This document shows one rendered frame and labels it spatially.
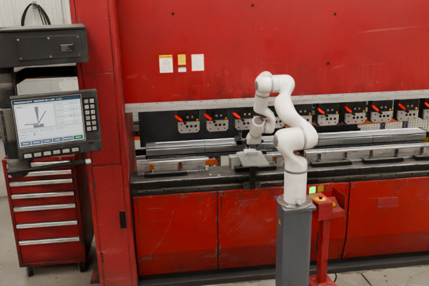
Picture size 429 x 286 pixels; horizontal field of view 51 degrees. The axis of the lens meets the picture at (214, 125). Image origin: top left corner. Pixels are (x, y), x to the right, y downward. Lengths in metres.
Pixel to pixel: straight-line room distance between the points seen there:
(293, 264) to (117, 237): 1.23
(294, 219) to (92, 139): 1.21
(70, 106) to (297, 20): 1.55
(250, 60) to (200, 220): 1.18
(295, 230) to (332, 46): 1.33
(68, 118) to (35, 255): 1.49
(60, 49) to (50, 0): 4.62
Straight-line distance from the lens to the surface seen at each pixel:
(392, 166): 3.50
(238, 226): 3.32
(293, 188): 2.42
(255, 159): 3.09
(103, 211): 3.11
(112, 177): 3.00
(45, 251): 3.77
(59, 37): 2.55
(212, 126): 3.11
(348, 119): 3.35
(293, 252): 2.57
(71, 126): 2.62
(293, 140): 2.31
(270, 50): 3.07
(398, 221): 3.73
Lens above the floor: 2.11
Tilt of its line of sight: 17 degrees down
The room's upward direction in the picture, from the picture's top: 1 degrees counter-clockwise
